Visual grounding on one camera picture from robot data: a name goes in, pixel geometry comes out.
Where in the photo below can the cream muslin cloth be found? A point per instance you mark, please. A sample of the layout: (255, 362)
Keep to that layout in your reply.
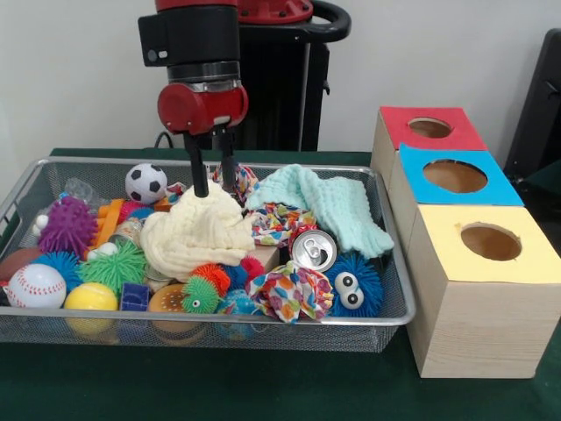
(193, 237)

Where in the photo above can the green covered side table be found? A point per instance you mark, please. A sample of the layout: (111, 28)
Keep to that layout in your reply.
(550, 175)

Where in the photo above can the black stand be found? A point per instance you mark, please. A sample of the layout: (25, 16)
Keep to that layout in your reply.
(539, 109)

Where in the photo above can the crushed drink can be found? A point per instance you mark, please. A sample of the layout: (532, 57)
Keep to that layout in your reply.
(313, 250)

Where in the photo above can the yellow smooth ball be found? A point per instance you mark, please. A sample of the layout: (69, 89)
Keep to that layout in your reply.
(91, 298)

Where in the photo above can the green spiky ball with eyes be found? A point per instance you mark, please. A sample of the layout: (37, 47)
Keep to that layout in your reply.
(114, 267)

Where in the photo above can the light blue muslin cloth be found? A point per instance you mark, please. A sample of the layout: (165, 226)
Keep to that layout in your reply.
(346, 206)

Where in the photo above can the wooden three-hole box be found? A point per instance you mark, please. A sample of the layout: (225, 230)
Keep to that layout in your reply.
(482, 307)

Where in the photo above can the dark green table cloth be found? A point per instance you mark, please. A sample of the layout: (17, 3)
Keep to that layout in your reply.
(219, 386)

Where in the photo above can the white baseball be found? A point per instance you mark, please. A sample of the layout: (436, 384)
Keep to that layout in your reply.
(35, 285)

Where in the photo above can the shallow clear mesh bin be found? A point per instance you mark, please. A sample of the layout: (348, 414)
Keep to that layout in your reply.
(307, 337)

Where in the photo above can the small soccer ball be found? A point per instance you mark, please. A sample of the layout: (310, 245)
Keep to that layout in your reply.
(146, 183)

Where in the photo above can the purple spiky ball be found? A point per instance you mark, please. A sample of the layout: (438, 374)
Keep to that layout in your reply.
(66, 228)

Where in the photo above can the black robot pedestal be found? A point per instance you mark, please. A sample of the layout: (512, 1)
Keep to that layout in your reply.
(280, 87)

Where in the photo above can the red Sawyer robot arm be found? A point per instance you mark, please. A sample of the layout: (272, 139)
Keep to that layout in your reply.
(193, 39)

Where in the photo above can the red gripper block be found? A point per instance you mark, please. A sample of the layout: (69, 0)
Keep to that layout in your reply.
(197, 109)

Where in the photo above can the blue spiky ball with eyes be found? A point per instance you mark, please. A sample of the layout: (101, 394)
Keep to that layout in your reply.
(350, 285)

